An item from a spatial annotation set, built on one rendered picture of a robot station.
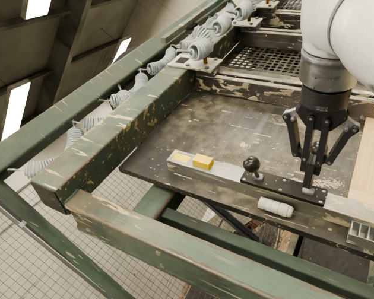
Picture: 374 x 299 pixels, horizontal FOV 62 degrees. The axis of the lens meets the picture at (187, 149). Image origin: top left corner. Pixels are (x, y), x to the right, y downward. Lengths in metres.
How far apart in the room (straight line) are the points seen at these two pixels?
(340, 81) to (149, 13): 6.80
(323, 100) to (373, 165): 0.44
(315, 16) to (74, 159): 0.67
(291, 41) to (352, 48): 1.17
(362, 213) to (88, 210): 0.62
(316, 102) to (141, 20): 6.90
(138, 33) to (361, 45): 7.17
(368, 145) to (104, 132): 0.75
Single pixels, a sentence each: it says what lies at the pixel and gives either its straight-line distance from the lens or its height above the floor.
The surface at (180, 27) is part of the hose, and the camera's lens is 1.14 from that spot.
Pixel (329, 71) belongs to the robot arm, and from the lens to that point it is 0.50.
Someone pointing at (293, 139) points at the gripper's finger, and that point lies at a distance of 0.62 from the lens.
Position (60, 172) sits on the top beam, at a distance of 0.87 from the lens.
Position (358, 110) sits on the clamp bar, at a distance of 1.10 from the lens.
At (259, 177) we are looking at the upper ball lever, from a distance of 0.79.
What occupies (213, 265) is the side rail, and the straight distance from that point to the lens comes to 0.66.
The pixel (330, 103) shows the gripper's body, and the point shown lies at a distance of 0.54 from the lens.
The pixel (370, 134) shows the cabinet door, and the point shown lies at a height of 1.27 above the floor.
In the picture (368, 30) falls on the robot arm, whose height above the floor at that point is 1.60.
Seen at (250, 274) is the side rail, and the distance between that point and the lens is 0.65.
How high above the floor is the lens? 1.67
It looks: 1 degrees down
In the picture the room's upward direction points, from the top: 50 degrees counter-clockwise
